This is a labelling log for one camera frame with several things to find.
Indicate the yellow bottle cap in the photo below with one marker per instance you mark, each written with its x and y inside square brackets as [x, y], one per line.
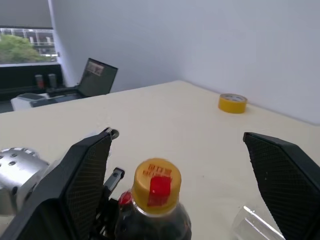
[157, 180]

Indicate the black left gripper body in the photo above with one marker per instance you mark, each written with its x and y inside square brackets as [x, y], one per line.
[110, 185]

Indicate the clear plastic drink bottle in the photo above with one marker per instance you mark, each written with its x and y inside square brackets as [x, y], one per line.
[142, 225]

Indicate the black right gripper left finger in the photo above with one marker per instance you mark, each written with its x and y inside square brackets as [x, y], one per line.
[75, 180]

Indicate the dark open laptop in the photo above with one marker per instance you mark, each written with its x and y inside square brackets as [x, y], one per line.
[97, 80]

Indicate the white box device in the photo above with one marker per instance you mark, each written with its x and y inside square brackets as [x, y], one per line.
[27, 101]

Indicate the black cylindrical cup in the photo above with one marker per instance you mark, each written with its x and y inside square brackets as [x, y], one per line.
[39, 81]
[52, 80]

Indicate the yellow tape roll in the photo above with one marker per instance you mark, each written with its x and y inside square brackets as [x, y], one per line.
[232, 105]

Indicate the window with outside view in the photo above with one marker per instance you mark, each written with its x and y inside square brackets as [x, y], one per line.
[22, 46]

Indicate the clear wine glass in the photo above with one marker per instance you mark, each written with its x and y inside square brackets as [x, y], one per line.
[250, 225]

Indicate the black flat desk device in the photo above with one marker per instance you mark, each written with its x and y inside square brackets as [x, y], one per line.
[62, 92]

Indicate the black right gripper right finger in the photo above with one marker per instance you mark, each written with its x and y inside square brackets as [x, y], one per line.
[287, 180]

